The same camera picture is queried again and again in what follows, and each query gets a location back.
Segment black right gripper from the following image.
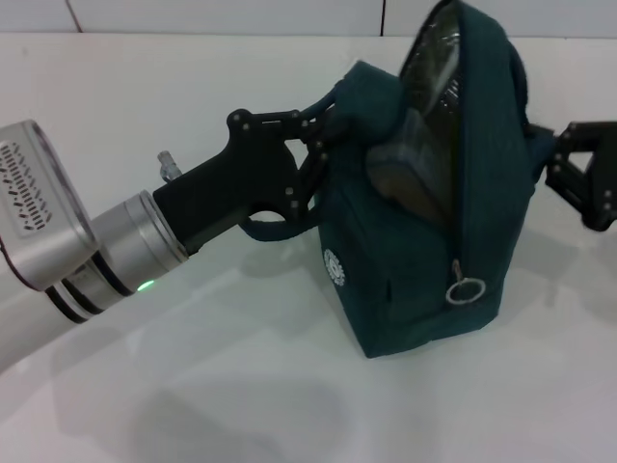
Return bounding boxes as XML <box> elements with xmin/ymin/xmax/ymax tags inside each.
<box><xmin>526</xmin><ymin>121</ymin><xmax>617</xmax><ymax>233</ymax></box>

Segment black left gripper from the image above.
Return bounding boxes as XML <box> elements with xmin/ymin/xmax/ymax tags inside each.
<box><xmin>152</xmin><ymin>103</ymin><xmax>341</xmax><ymax>255</ymax></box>

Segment dark teal fabric bag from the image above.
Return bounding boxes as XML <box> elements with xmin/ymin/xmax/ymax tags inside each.
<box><xmin>240</xmin><ymin>0</ymin><xmax>555</xmax><ymax>361</ymax></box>

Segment clear plastic lidded container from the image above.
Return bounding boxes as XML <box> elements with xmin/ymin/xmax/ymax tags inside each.
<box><xmin>365</xmin><ymin>108</ymin><xmax>457</xmax><ymax>219</ymax></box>

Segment silver left gripper plug stub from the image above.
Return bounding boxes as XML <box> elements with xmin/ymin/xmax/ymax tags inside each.
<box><xmin>156</xmin><ymin>150</ymin><xmax>182</xmax><ymax>182</ymax></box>

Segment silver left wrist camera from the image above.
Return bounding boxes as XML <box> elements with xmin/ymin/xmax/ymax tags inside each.
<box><xmin>0</xmin><ymin>119</ymin><xmax>101</xmax><ymax>293</ymax></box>

